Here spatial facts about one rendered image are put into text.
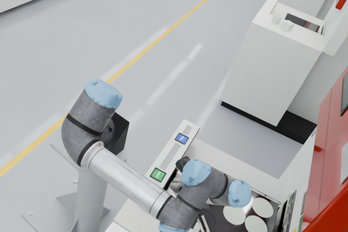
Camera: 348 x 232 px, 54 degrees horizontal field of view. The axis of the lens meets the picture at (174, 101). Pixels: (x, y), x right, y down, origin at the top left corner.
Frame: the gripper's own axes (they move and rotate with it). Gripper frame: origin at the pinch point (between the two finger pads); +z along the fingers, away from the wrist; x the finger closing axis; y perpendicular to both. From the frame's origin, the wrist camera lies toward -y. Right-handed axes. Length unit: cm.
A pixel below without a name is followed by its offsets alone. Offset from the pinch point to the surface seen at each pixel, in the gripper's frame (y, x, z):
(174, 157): -1.3, 20.6, 26.9
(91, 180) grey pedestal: -2, -7, 66
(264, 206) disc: 35, 43, 8
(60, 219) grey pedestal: 22, -17, 127
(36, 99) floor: -64, 17, 202
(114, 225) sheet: 6.7, -20.5, 15.0
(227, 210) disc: 27.2, 26.2, 12.1
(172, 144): -6.1, 24.8, 31.4
